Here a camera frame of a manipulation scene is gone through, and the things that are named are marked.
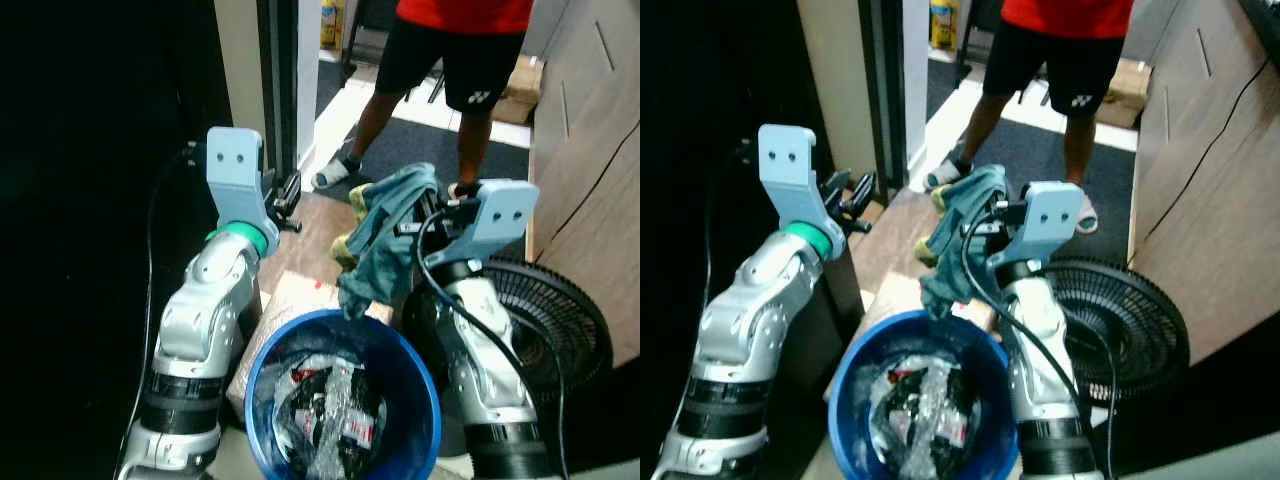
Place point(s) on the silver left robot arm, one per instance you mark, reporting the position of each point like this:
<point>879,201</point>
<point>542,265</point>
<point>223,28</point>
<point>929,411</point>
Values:
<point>200,330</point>
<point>750,330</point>

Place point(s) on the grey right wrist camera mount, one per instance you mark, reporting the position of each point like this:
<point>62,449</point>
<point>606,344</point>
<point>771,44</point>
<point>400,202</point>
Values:
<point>1050,215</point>
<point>500,215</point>

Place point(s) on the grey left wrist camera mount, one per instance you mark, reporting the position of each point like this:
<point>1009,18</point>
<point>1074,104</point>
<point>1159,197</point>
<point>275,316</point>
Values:
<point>235,170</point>
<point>785,170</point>

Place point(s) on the yellow container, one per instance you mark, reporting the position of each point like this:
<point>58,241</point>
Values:
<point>944,22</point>
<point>332,22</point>

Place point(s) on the blue plastic bucket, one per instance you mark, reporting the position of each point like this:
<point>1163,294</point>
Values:
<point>985,390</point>
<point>400,380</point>

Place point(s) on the black floor fan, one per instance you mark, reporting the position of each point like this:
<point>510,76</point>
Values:
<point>1130,330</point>
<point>560,330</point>

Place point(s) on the black door frame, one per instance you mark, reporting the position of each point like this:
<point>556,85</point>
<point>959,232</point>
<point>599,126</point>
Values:
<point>278,80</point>
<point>888,80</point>

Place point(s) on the large black cabinet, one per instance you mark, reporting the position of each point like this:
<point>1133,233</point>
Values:
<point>700,80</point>
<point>90,150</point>

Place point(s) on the brown wooden cabinet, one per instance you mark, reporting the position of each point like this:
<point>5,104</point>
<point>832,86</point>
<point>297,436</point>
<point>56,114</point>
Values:
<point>590,200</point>
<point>1210,200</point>

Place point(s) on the clear plastic bag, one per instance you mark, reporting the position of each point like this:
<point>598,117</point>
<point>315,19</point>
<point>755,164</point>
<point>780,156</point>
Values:
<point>930,420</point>
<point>335,420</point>

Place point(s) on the white slipper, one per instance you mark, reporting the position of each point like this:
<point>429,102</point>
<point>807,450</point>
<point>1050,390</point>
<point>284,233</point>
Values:
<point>335,175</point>
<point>462,190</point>
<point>1087,215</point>
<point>948,173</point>

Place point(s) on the dark grey floor mat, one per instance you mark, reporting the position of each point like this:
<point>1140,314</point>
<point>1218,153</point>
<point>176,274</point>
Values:
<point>1030,140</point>
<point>410,140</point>

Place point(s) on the black chair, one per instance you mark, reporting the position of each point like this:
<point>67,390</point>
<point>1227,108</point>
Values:
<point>365,30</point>
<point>975,30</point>

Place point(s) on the person in black shorts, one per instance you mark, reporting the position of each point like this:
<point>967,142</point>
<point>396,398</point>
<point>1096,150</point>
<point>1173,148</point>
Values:
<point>470,70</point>
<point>1075,70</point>

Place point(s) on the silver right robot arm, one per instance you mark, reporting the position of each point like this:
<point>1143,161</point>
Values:
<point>480,370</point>
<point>1040,350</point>

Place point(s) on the brown cardboard box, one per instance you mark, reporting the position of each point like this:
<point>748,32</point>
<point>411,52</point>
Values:
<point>522,90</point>
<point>1125,92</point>

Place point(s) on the grey-teal garment with yellow print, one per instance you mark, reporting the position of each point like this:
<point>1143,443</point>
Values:
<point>385,250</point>
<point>955,260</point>

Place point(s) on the dark translucent washer lid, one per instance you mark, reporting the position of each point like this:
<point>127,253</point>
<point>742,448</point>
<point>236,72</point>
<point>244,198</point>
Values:
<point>1220,390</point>

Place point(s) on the black packet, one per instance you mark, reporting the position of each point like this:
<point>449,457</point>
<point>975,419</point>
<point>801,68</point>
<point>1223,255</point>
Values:
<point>300,400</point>
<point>890,400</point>

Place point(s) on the red and white packet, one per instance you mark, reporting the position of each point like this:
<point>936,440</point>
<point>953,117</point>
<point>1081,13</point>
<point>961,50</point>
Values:
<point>362,428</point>
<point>955,428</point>

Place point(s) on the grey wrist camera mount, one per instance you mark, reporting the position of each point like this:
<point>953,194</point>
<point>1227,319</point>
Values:
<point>235,170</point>
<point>1050,215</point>
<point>785,170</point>
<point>500,215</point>

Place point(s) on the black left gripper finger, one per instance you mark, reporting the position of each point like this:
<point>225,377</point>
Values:
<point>292,188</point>
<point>865,215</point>
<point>292,218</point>
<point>862,186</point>

